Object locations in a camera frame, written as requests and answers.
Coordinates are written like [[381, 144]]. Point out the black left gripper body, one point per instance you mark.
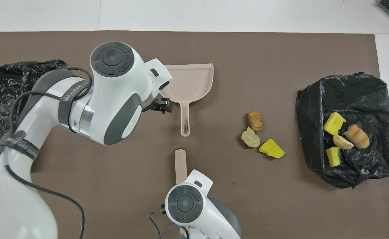
[[152, 103]]

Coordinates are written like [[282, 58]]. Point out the beige plastic dustpan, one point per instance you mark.
[[194, 83]]

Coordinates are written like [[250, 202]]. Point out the brown bread chunk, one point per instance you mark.
[[255, 120]]

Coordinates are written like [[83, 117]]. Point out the beige bread chunk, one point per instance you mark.
[[356, 136], [250, 137], [343, 142]]

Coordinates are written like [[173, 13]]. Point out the yellow sponge piece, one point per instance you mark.
[[272, 148], [332, 156], [334, 123]]

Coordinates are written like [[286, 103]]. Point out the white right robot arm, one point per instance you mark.
[[197, 205]]

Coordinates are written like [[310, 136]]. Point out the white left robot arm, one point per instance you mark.
[[115, 93]]

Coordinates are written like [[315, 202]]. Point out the brown table mat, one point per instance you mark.
[[247, 199]]

